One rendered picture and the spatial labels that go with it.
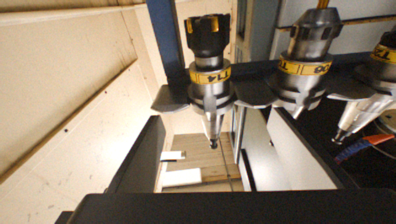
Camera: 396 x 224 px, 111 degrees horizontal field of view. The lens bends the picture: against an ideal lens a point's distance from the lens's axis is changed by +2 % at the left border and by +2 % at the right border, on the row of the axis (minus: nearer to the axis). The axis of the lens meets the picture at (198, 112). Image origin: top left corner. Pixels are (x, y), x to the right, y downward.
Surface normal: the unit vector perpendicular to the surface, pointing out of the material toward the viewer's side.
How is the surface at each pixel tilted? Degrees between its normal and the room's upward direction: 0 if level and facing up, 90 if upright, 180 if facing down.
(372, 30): 91
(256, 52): 90
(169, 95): 180
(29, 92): 90
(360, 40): 91
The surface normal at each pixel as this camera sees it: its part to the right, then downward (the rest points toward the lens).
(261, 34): -0.03, 0.62
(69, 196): 0.99, -0.07
